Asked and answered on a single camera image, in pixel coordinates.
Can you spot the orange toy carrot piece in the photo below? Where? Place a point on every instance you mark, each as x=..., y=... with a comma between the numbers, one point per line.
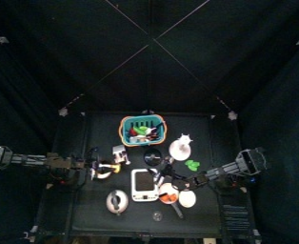
x=168, y=198

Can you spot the white star-shaped toy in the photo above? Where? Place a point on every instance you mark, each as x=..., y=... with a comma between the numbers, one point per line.
x=184, y=138

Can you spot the white and yellow toy food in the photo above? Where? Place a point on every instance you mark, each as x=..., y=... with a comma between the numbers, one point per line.
x=107, y=173

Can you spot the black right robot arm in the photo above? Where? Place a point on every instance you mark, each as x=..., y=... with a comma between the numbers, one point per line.
x=236, y=166

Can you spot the white and grey toy scale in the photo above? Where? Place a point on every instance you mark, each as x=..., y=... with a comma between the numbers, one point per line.
x=144, y=185

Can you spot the green toy carrot top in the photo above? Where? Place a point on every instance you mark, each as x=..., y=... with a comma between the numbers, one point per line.
x=192, y=165

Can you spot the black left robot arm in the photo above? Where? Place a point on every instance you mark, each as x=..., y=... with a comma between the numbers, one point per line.
x=28, y=158

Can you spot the white round toy plate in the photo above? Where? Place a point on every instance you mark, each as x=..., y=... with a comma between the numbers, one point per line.
x=179, y=150

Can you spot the white and grey toy kettle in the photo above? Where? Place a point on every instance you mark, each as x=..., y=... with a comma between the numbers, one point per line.
x=118, y=201

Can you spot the green toy vegetable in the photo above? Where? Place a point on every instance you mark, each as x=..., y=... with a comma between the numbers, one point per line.
x=140, y=129

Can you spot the black toy utensil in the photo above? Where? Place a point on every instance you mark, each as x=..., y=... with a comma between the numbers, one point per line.
x=155, y=133

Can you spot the red toy food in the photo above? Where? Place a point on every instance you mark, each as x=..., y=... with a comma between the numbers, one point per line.
x=132, y=132

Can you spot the light grey pot lid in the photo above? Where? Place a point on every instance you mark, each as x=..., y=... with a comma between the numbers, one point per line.
x=187, y=199

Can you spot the beige toy knife block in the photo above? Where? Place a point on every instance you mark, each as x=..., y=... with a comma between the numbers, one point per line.
x=120, y=154

